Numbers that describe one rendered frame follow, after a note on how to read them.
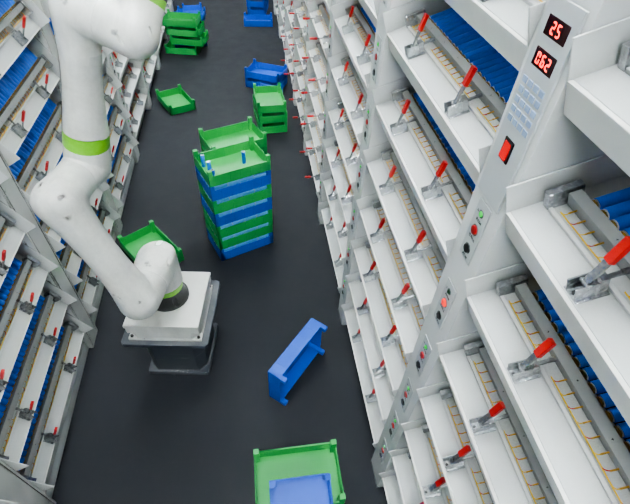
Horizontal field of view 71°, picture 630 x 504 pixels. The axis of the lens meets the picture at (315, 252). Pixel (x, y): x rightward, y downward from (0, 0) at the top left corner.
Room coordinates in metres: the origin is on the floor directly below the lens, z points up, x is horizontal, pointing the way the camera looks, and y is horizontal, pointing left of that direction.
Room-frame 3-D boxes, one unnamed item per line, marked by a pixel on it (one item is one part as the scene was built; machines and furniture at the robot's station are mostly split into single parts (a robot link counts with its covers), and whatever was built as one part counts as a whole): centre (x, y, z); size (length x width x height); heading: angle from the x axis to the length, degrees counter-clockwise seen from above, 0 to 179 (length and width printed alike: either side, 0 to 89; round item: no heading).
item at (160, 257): (1.00, 0.54, 0.52); 0.16 x 0.13 x 0.19; 175
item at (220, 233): (1.71, 0.41, 0.20); 0.30 x 0.20 x 0.08; 123
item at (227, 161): (1.71, 0.41, 0.52); 0.30 x 0.20 x 0.08; 123
